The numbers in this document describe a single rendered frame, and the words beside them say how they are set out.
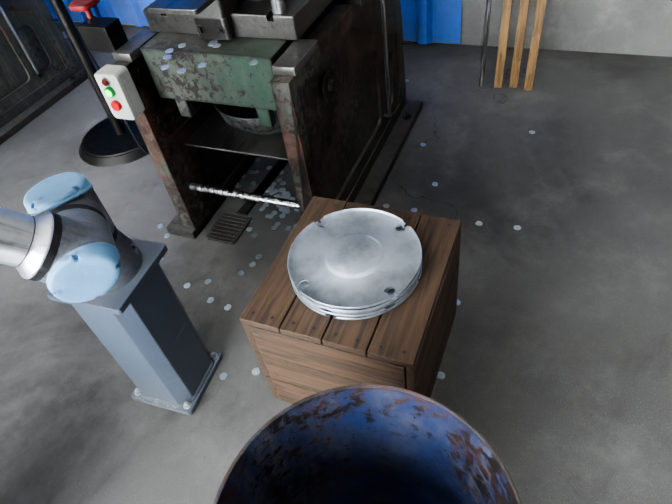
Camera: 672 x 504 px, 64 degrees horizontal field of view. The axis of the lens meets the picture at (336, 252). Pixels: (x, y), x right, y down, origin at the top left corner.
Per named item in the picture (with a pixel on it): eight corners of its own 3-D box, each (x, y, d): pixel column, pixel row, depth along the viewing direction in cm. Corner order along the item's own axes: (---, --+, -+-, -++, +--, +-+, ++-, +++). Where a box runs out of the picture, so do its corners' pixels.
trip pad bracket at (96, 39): (133, 92, 151) (103, 23, 136) (107, 89, 154) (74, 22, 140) (146, 81, 154) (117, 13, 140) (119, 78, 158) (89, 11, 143)
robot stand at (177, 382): (191, 416, 137) (118, 310, 105) (132, 399, 143) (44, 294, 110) (223, 355, 149) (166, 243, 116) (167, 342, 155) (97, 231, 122)
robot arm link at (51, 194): (109, 207, 112) (78, 154, 102) (122, 245, 103) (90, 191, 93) (51, 230, 109) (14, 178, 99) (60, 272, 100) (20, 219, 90)
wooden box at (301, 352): (417, 443, 125) (413, 365, 100) (273, 397, 138) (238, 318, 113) (456, 310, 149) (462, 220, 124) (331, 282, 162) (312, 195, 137)
